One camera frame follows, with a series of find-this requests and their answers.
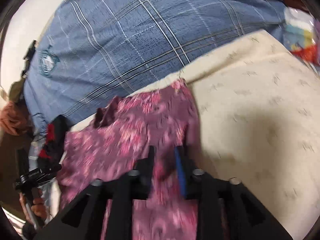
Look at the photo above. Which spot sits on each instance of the left hand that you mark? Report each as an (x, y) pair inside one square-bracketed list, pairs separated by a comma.
[(38, 207)]

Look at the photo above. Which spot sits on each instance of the cream patterned pillow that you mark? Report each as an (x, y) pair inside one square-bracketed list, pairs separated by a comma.
[(258, 109)]

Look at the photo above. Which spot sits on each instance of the blue plaid bed cover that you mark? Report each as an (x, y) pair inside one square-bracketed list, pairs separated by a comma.
[(94, 50)]

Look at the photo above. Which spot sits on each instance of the colourful printed package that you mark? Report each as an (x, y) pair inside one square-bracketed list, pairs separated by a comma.
[(301, 35)]

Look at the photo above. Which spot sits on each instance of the purple floral garment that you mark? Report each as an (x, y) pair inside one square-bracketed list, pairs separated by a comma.
[(118, 136)]

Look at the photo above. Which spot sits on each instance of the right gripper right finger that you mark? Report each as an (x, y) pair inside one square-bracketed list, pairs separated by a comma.
[(226, 209)]

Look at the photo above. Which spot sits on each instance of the black device on bed edge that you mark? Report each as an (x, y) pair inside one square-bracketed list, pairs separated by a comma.
[(28, 57)]

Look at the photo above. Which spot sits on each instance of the red and black garment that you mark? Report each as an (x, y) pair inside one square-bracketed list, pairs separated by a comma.
[(53, 148)]

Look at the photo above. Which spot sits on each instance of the orange cloth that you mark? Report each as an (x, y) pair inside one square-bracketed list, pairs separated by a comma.
[(15, 119)]

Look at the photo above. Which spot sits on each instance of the olive green cloth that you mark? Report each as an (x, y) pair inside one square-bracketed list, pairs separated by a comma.
[(16, 90)]

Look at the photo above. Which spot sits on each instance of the light blue grey cloth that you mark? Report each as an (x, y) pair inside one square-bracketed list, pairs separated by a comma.
[(50, 187)]

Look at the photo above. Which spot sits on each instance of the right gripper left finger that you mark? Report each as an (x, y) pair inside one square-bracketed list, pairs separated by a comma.
[(104, 208)]

